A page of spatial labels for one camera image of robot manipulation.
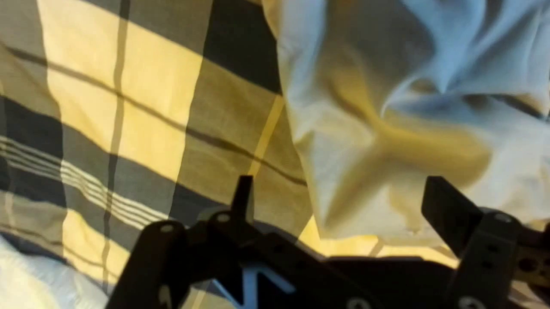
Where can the light blue pillowcase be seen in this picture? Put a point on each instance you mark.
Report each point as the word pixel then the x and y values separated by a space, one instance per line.
pixel 386 93

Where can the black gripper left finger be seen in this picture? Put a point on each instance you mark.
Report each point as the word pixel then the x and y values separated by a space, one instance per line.
pixel 241 206

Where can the plaid bed comforter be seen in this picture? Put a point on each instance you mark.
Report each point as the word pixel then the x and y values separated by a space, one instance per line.
pixel 116 114

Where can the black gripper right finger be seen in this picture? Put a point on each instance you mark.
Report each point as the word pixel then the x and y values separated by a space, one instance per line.
pixel 449 213

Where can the white pillow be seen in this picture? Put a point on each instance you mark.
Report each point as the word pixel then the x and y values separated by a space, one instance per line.
pixel 37 282

